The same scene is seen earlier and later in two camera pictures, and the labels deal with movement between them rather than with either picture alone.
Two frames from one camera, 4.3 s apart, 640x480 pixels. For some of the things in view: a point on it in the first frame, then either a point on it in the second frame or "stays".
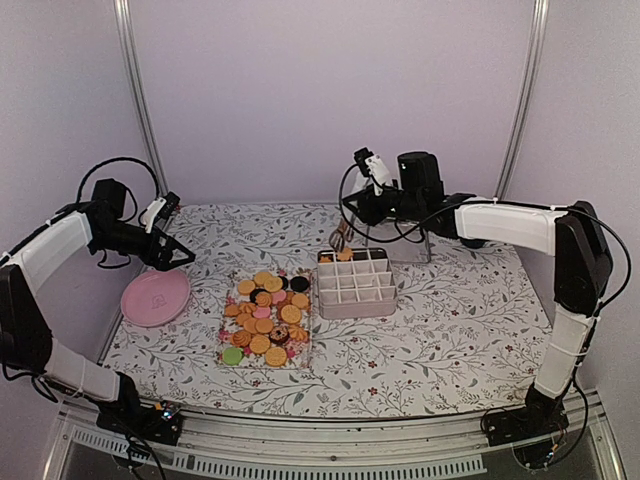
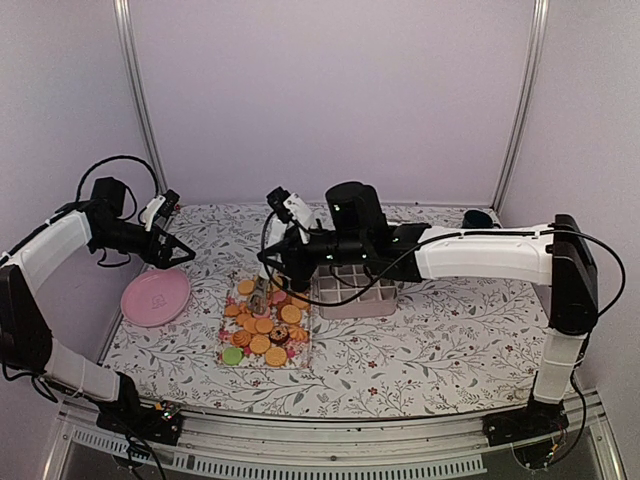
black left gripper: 162,261 stays
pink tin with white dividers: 356,284 stays
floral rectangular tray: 267,322 stays
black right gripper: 368,212 -> 296,263
